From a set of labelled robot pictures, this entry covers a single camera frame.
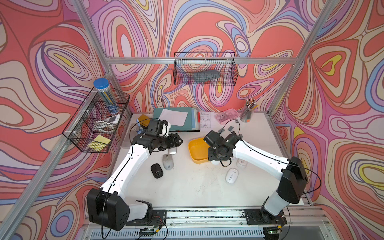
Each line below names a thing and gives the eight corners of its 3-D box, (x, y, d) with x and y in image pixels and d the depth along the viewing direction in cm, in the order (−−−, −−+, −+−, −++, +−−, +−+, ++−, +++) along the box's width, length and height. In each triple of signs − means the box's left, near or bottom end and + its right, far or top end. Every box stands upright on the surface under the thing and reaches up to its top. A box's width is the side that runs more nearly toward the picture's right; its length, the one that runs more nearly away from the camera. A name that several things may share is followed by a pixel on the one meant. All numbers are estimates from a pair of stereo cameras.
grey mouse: (161, 170, 92) (161, 168, 89) (163, 156, 98) (163, 153, 96) (173, 170, 92) (172, 168, 89) (174, 156, 98) (174, 153, 96)
